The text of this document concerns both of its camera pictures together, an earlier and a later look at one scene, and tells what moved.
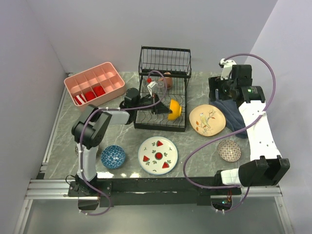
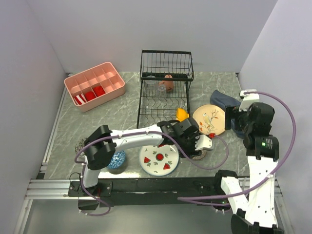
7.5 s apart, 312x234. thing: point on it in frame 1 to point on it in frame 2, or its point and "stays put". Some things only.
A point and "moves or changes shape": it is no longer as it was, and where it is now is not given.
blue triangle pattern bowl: (113, 157) stays put
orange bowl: (176, 108) to (181, 114)
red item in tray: (99, 90) stays put
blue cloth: (234, 121) stays put
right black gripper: (216, 83) to (230, 112)
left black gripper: (160, 108) to (191, 152)
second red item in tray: (89, 95) stays put
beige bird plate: (207, 120) stays put
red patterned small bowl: (229, 150) to (199, 157)
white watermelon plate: (158, 155) stays put
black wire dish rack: (164, 71) stays put
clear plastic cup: (161, 84) moves or changes shape
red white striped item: (80, 99) stays put
